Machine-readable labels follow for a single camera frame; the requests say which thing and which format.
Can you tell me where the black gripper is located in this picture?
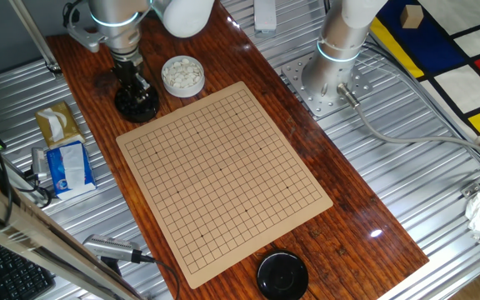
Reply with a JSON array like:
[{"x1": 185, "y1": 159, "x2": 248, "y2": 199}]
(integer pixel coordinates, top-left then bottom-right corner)
[{"x1": 112, "y1": 52, "x2": 154, "y2": 106}]

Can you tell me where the beige go board mat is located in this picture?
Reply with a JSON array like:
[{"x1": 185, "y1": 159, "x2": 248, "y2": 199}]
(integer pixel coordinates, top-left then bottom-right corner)
[{"x1": 115, "y1": 81, "x2": 334, "y2": 290}]

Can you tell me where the black bowl of black stones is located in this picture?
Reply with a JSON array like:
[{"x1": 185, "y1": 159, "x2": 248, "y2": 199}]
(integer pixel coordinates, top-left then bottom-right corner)
[{"x1": 113, "y1": 85, "x2": 161, "y2": 124}]

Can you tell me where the white bowl of white stones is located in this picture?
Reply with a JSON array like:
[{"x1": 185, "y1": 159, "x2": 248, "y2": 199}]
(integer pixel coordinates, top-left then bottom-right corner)
[{"x1": 160, "y1": 55, "x2": 206, "y2": 99}]

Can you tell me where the gold tissue pack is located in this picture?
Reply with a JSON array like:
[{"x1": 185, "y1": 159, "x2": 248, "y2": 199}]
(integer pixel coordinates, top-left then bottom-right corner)
[{"x1": 34, "y1": 100, "x2": 86, "y2": 149}]

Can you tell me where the blue tissue pack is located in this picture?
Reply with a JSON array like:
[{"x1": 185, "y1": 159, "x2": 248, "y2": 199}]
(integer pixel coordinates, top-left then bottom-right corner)
[{"x1": 46, "y1": 140, "x2": 98, "y2": 201}]

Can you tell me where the white gray adapter box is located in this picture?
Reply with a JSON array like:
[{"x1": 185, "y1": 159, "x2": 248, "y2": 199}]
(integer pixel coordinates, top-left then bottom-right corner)
[{"x1": 30, "y1": 147, "x2": 50, "y2": 181}]

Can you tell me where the gray stand pole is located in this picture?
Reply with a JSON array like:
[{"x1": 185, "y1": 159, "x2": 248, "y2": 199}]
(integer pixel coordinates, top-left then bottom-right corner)
[{"x1": 8, "y1": 0, "x2": 63, "y2": 77}]

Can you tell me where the white power strip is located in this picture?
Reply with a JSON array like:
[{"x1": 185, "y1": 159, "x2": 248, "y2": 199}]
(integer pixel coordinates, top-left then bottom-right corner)
[{"x1": 252, "y1": 0, "x2": 278, "y2": 34}]

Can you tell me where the black keyboard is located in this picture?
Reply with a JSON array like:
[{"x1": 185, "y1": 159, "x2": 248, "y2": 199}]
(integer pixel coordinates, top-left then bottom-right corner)
[{"x1": 0, "y1": 239, "x2": 57, "y2": 300}]

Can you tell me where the black bowl lid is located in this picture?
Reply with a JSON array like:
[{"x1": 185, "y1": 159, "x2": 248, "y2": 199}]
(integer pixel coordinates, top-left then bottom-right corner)
[{"x1": 256, "y1": 248, "x2": 310, "y2": 300}]

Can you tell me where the wooden cube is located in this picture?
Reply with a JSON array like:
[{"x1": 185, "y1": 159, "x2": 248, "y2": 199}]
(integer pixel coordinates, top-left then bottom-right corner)
[{"x1": 399, "y1": 4, "x2": 425, "y2": 30}]

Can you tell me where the colourful block pattern mat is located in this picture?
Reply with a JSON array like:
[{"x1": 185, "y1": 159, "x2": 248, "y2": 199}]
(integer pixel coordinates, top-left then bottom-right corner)
[{"x1": 368, "y1": 0, "x2": 480, "y2": 138}]

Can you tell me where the black adapter cable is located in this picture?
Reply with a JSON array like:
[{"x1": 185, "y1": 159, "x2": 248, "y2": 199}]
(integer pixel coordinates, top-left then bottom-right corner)
[{"x1": 14, "y1": 168, "x2": 54, "y2": 209}]

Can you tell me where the silver camera on stand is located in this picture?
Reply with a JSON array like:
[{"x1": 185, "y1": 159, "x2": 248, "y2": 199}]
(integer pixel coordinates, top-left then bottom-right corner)
[{"x1": 82, "y1": 233, "x2": 144, "y2": 276}]

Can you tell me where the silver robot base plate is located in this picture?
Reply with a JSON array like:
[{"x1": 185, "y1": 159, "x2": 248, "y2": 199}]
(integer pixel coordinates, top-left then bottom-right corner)
[{"x1": 281, "y1": 52, "x2": 373, "y2": 118}]

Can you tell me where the black camera cable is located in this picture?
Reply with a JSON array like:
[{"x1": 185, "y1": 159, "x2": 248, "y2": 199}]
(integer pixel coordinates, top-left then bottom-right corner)
[{"x1": 139, "y1": 252, "x2": 182, "y2": 300}]

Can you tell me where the aluminium frame bar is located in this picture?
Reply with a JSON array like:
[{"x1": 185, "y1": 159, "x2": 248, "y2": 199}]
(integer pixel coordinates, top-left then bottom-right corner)
[{"x1": 0, "y1": 168, "x2": 148, "y2": 300}]

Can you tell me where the gray robot base cable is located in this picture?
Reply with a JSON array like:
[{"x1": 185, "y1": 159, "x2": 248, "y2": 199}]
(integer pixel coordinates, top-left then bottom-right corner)
[{"x1": 337, "y1": 82, "x2": 480, "y2": 168}]

